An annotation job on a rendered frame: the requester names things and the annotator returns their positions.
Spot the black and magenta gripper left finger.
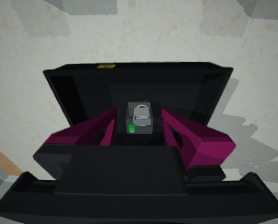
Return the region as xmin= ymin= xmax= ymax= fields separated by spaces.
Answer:
xmin=43 ymin=108 xmax=117 ymax=145

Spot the black open tray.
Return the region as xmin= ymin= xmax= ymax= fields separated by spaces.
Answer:
xmin=43 ymin=62 xmax=228 ymax=146

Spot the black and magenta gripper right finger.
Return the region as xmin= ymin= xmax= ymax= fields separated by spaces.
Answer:
xmin=161 ymin=108 xmax=236 ymax=172

